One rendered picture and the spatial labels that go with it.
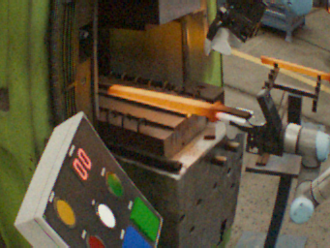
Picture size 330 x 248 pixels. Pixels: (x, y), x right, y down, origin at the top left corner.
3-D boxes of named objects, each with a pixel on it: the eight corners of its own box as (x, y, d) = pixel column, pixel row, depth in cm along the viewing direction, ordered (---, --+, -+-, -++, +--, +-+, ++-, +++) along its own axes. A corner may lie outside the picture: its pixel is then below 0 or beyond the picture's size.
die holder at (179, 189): (234, 223, 181) (246, 109, 160) (178, 279, 154) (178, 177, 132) (104, 182, 208) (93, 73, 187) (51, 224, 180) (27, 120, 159)
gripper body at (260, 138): (242, 151, 134) (280, 161, 128) (243, 120, 130) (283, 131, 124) (254, 138, 140) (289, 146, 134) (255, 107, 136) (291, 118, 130)
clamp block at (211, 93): (225, 108, 161) (225, 87, 158) (212, 120, 155) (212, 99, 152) (189, 98, 167) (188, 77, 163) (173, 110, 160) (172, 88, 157)
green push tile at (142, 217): (160, 220, 106) (139, 196, 104) (156, 241, 100) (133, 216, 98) (152, 222, 107) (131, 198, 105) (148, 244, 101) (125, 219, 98)
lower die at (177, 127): (205, 127, 152) (205, 97, 148) (164, 164, 137) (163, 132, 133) (84, 94, 172) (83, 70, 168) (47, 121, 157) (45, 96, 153)
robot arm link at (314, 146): (322, 170, 120) (327, 142, 116) (292, 163, 126) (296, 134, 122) (329, 156, 126) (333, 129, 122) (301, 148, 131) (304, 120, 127)
